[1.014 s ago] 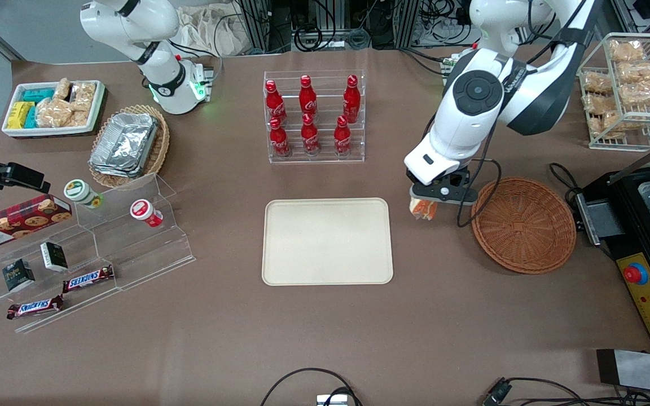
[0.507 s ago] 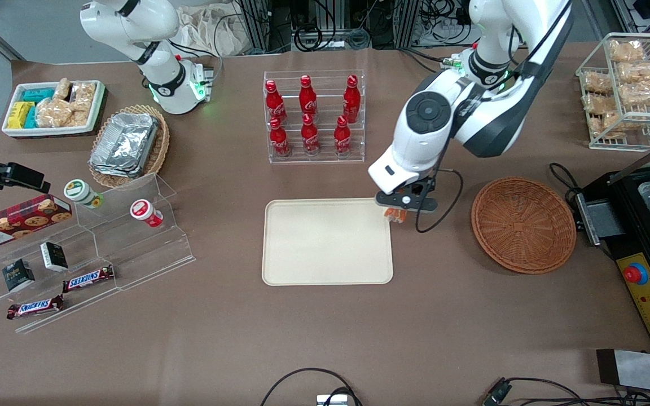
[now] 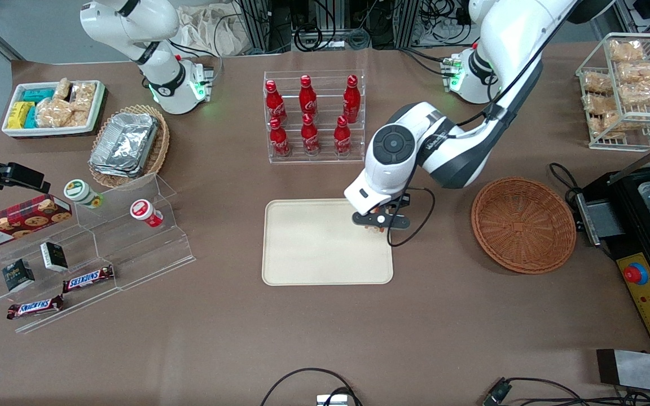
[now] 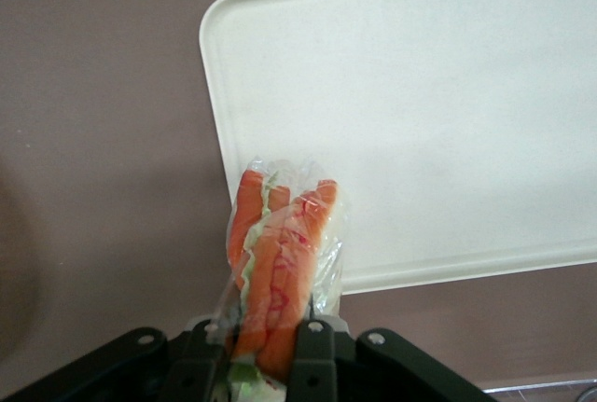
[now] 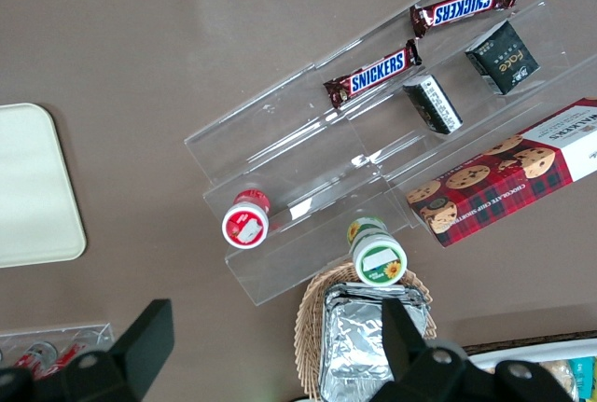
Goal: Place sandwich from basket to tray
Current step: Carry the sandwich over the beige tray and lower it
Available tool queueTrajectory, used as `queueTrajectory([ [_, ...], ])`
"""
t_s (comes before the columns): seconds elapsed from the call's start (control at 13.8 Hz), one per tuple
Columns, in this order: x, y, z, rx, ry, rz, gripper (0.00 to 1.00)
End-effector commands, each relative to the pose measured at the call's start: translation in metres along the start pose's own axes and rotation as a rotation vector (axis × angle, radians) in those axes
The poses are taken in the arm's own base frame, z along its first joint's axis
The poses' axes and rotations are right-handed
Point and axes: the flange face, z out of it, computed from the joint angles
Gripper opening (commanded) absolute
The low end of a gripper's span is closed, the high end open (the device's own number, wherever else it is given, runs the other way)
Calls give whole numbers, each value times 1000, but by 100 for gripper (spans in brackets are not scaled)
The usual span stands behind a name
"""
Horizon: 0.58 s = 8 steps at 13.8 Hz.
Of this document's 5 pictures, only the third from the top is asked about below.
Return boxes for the beige rectangular tray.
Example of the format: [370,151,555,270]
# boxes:
[261,197,394,286]

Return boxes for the round brown wicker basket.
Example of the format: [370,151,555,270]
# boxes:
[471,177,577,275]

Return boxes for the oval light wicker basket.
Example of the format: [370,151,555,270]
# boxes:
[88,104,170,189]

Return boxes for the red tartan cookie box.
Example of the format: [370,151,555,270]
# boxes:
[0,194,73,252]

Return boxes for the white rectangular snack bin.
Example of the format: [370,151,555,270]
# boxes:
[2,80,107,139]

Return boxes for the yellow snack pack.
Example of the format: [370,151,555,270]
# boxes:
[7,101,35,130]

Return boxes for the green lid yogurt cup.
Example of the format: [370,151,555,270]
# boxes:
[64,179,104,209]

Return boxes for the small black box white side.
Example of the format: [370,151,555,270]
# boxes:
[40,241,69,273]

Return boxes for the clear acrylic bottle rack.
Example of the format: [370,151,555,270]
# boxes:
[263,69,366,165]

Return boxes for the red cola bottle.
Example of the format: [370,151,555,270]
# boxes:
[342,74,362,123]
[301,113,320,157]
[333,116,353,157]
[265,80,288,126]
[269,117,292,158]
[299,75,319,121]

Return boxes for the small black box gold print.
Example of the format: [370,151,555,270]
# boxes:
[2,258,36,293]

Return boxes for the stacked foil containers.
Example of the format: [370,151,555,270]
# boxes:
[89,112,159,178]

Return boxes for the Snickers chocolate bar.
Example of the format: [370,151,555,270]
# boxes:
[7,294,65,320]
[62,264,115,294]

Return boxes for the red lid yogurt cup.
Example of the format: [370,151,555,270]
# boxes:
[130,198,164,228]

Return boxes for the clear acrylic stepped stand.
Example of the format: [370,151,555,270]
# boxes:
[0,172,196,334]

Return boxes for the black machine with yellow panel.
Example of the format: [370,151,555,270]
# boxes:
[575,144,650,356]

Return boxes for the beige cloth bag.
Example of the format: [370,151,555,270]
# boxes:
[175,5,247,57]

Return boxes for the red emergency stop button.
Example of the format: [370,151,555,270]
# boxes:
[623,262,649,286]

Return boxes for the grey flat sheet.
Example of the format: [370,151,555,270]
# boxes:
[596,349,650,395]

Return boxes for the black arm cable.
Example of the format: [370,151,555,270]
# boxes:
[387,0,579,248]

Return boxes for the black machine power cable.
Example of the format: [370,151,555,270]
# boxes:
[548,162,585,206]

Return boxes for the black looped cable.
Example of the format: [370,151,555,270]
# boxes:
[260,368,362,406]

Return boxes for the aluminium frame post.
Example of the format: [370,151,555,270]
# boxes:
[401,0,423,49]
[239,0,273,55]

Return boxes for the black plug with cable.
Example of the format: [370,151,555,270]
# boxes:
[482,377,650,406]

